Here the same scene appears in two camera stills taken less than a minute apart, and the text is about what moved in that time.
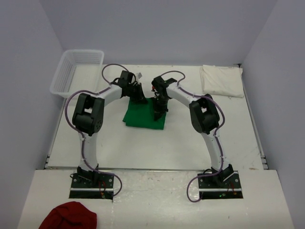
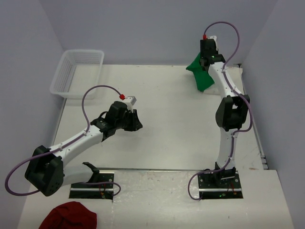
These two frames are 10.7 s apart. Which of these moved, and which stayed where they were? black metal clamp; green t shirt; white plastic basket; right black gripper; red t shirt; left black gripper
Moved: green t shirt; left black gripper; right black gripper
Stayed: red t shirt; black metal clamp; white plastic basket
